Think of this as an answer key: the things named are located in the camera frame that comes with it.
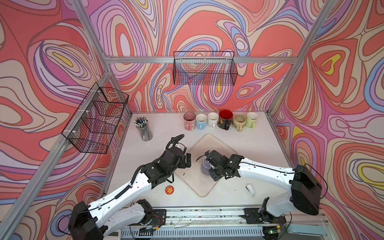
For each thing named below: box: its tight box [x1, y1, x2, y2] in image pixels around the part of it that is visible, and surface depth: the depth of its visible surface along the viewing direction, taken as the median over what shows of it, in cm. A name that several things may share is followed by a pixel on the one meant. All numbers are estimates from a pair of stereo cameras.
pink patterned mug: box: [183, 111, 196, 131], surface depth 104 cm
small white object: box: [245, 183, 256, 197], surface depth 82 cm
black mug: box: [217, 109, 234, 131], surface depth 107 cm
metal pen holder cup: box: [133, 115, 153, 142], surface depth 95 cm
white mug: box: [207, 112, 219, 128], surface depth 107 cm
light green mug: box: [245, 112, 259, 129], surface depth 107 cm
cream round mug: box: [232, 114, 246, 132], surface depth 106 cm
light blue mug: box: [195, 113, 208, 130], surface depth 106 cm
